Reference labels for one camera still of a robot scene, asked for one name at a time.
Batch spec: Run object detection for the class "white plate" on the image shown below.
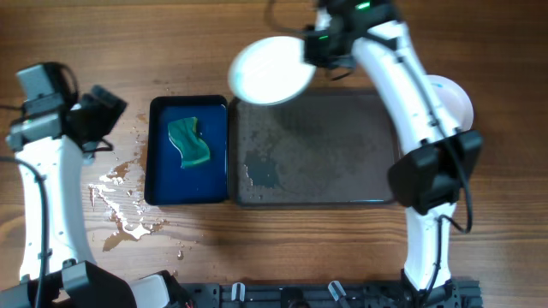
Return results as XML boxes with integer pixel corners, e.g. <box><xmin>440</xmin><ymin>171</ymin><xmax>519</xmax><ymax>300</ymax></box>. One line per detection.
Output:
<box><xmin>427</xmin><ymin>74</ymin><xmax>474</xmax><ymax>131</ymax></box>
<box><xmin>228</xmin><ymin>36</ymin><xmax>316</xmax><ymax>106</ymax></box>

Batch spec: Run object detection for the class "green and yellow sponge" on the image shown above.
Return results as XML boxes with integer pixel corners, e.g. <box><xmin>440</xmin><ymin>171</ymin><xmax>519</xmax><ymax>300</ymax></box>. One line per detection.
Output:
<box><xmin>168</xmin><ymin>117</ymin><xmax>211</xmax><ymax>169</ymax></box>

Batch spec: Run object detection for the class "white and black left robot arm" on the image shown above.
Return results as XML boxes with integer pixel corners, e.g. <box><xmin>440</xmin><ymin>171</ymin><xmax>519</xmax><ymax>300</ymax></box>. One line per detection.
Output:
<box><xmin>1</xmin><ymin>62</ymin><xmax>193</xmax><ymax>307</ymax></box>

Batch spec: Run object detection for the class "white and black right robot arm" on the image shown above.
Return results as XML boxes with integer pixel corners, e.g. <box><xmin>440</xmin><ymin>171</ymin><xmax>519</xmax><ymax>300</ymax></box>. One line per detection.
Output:
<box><xmin>305</xmin><ymin>1</ymin><xmax>483</xmax><ymax>307</ymax></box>

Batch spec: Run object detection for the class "blue water tray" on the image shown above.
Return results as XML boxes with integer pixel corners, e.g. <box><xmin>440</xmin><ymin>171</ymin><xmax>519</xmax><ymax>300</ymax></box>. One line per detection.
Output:
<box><xmin>144</xmin><ymin>95</ymin><xmax>228</xmax><ymax>205</ymax></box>

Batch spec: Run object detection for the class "dark brown serving tray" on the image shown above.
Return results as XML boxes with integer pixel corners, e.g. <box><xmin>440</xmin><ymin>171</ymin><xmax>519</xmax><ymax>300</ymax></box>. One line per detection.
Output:
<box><xmin>228</xmin><ymin>89</ymin><xmax>401</xmax><ymax>209</ymax></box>

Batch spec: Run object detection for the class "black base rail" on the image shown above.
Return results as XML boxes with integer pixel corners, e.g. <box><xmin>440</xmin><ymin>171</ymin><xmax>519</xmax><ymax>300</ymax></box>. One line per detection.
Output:
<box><xmin>182</xmin><ymin>281</ymin><xmax>484</xmax><ymax>308</ymax></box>

